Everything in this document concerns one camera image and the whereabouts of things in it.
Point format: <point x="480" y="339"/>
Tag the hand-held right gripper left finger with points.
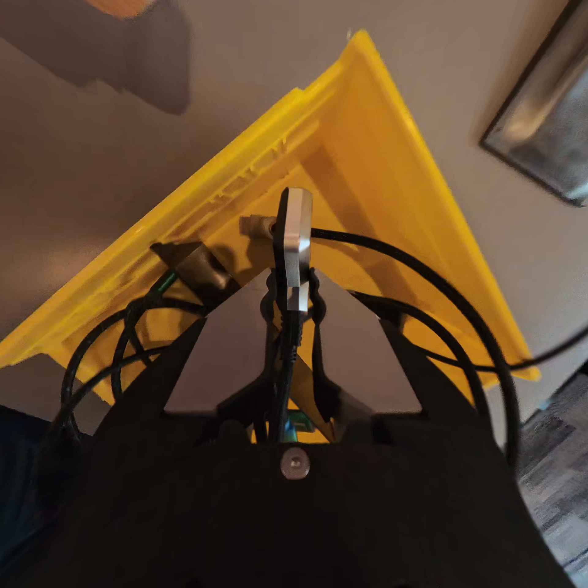
<point x="220" y="358"/>

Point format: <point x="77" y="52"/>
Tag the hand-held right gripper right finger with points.
<point x="363" y="363"/>

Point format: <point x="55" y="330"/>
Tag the yellow plastic bin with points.
<point x="367" y="138"/>

